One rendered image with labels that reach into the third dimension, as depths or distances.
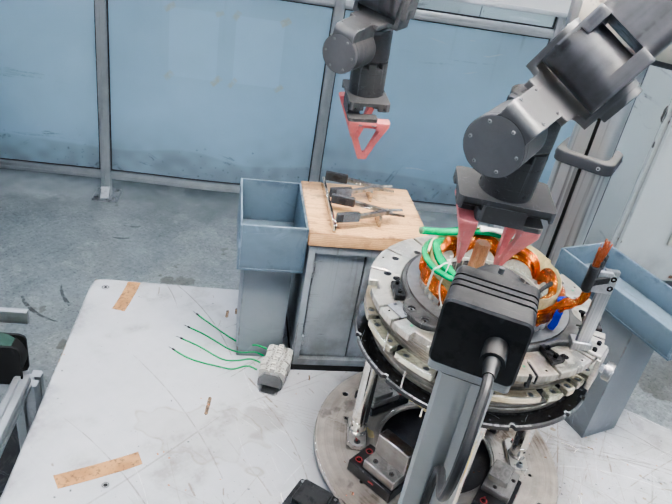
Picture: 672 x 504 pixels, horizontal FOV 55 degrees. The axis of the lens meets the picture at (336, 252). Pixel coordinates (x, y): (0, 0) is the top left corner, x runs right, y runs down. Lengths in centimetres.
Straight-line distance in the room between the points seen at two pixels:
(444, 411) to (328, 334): 80
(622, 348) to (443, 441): 78
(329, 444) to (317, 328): 21
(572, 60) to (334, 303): 64
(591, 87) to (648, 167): 251
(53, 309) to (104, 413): 155
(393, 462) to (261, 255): 37
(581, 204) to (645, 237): 197
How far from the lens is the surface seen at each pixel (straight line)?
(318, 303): 111
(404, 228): 109
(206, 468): 102
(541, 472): 112
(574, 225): 133
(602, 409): 122
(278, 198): 118
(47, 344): 248
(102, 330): 126
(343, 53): 97
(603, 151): 129
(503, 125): 58
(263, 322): 116
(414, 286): 87
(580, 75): 62
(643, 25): 63
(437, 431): 37
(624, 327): 113
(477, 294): 32
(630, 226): 320
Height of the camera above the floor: 156
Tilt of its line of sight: 31 degrees down
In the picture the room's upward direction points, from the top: 10 degrees clockwise
